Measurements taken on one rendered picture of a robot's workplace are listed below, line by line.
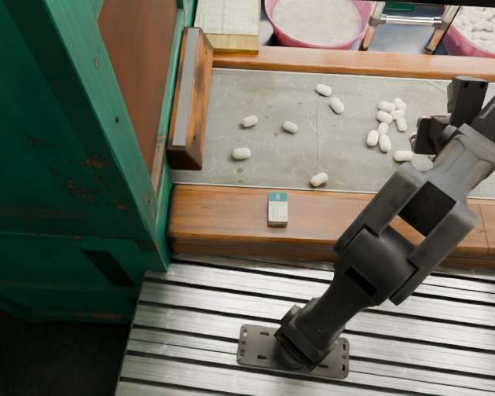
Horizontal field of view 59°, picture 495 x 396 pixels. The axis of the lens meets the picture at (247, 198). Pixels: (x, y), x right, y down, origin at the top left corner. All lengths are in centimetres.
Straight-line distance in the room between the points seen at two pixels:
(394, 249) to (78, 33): 35
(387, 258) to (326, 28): 79
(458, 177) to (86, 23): 40
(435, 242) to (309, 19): 81
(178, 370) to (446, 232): 54
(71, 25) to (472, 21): 107
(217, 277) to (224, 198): 16
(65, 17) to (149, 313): 60
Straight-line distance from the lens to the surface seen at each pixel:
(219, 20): 108
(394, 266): 47
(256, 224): 80
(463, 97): 78
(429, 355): 91
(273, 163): 89
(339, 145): 93
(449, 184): 51
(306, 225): 81
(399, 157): 93
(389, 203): 47
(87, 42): 41
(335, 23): 117
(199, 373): 83
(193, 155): 78
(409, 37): 129
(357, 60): 106
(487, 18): 133
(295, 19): 117
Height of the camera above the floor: 150
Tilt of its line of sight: 64 degrees down
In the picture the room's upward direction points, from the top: 4 degrees clockwise
